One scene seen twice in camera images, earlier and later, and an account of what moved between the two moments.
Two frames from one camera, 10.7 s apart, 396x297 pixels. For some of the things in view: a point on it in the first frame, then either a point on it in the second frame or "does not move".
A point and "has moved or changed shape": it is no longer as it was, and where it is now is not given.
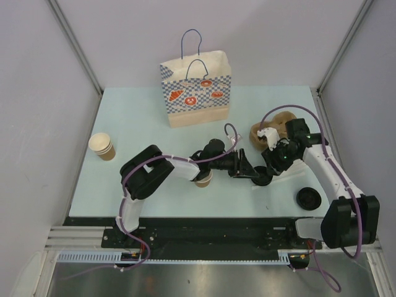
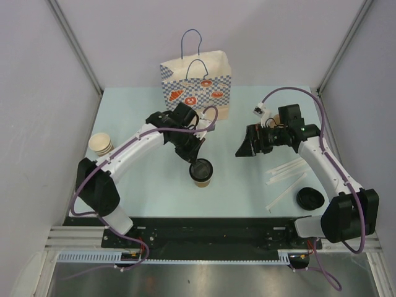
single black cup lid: [265, 178] has moved or changed shape
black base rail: [197, 234] does not move
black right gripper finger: [272, 170] → [248, 148]
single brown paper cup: [205, 182] does not move
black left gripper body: [229, 162] → [185, 140]
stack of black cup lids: [309, 198] does not move
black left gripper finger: [245, 167] → [191, 155]
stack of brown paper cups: [101, 144] does not move
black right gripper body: [281, 156] → [269, 138]
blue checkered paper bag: [196, 88] does not move
